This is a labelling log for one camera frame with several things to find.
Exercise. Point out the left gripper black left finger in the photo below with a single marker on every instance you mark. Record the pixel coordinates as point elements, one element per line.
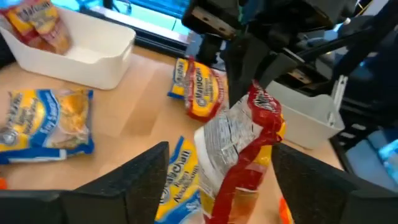
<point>124,199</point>

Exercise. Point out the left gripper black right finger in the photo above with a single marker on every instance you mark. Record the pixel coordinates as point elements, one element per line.
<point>326,199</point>

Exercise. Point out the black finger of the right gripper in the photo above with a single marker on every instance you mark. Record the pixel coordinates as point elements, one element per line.
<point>278,68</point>
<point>245,65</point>

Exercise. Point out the red beef ramen packet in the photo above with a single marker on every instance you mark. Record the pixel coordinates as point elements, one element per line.
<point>242,149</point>
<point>53,34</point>
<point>203,93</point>
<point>21,28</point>

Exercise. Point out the blue soy sauce ramen packet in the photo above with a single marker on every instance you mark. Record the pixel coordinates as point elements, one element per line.
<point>180,186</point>
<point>178,81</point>
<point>46,124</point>

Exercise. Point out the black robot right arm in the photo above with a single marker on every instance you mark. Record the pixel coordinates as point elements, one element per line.
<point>367,46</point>

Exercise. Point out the plain white plastic bin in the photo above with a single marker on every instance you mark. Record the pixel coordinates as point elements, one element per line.
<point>301,124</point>

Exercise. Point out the white bin with red sticker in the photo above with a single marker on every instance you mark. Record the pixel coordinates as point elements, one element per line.
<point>99,56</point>

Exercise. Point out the white upright post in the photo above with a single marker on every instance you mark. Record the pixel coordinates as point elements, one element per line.
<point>339,93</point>

